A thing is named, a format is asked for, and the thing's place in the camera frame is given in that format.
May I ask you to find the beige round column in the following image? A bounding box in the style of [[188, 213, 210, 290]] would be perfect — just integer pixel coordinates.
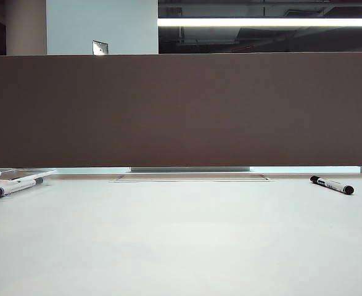
[[5, 0, 47, 56]]

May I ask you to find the silver wall plate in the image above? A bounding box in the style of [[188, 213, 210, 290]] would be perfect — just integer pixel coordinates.
[[91, 39, 109, 56]]

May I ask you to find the clear plastic packaging box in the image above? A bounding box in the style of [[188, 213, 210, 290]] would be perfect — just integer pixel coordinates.
[[0, 168, 58, 200]]

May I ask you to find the black capped white marker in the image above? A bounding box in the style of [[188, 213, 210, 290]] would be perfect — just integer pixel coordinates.
[[310, 175, 355, 195]]

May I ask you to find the brown desk divider panel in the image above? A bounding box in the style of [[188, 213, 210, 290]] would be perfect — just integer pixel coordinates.
[[0, 54, 362, 169]]

